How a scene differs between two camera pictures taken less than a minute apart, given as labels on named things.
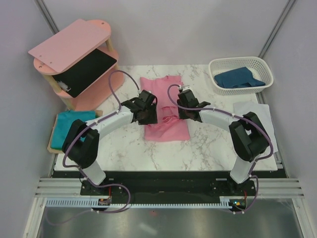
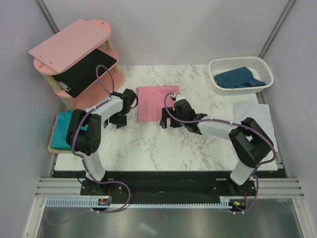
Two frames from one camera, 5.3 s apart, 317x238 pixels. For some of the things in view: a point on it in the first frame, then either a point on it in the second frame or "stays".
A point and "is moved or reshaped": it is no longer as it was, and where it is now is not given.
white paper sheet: [260, 112] stays
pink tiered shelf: [70, 46] stays
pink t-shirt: [170, 127] is moved or reshaped
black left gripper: [153, 118] to [122, 122]
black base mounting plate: [118, 184] stays
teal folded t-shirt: [64, 120] stays
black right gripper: [181, 115] to [171, 110]
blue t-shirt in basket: [240, 78] stays
